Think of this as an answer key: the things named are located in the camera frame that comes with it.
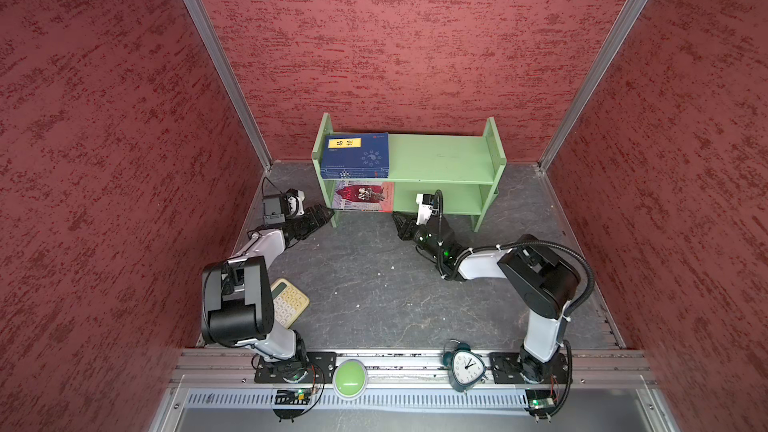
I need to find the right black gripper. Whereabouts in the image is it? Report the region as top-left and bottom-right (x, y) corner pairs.
(392, 211), (443, 260)

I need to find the red magazine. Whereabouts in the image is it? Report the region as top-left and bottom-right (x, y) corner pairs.
(331, 180), (395, 213)

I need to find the blue book Yijing yellow label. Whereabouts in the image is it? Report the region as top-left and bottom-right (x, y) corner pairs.
(320, 133), (390, 179)

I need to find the green wooden two-tier shelf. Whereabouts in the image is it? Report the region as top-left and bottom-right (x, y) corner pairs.
(310, 112), (508, 233)

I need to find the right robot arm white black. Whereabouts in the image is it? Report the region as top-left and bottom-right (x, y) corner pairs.
(392, 212), (595, 383)

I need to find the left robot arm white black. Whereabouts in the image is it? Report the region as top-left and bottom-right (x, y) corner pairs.
(201, 189), (334, 370)

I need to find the cream yellow calculator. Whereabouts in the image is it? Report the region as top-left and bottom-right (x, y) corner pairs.
(271, 278), (310, 329)

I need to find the teal triangular alarm clock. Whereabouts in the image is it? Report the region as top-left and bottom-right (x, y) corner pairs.
(441, 339), (486, 393)

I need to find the green round push button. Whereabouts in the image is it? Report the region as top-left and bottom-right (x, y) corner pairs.
(332, 359), (368, 400)

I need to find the left small circuit board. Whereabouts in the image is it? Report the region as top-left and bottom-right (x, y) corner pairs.
(272, 389), (313, 421)

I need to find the small circuit board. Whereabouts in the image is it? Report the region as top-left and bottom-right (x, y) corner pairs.
(525, 389), (558, 418)
(272, 389), (313, 421)

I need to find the right small circuit board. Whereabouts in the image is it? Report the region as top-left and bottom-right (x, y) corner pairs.
(525, 389), (558, 418)

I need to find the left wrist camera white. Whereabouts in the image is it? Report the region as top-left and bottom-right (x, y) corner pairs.
(283, 189), (305, 220)

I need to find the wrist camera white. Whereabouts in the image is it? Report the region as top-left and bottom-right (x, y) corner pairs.
(416, 193), (434, 225)
(283, 189), (305, 220)

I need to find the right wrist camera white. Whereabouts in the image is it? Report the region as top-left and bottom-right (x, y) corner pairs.
(416, 193), (434, 225)

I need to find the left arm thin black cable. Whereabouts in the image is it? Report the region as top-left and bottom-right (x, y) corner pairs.
(260, 175), (289, 235)

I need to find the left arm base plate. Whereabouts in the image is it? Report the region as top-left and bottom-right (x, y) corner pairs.
(254, 351), (338, 385)

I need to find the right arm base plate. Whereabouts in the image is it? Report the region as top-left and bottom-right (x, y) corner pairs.
(489, 351), (572, 385)

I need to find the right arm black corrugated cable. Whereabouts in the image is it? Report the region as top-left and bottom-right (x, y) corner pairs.
(431, 189), (595, 418)

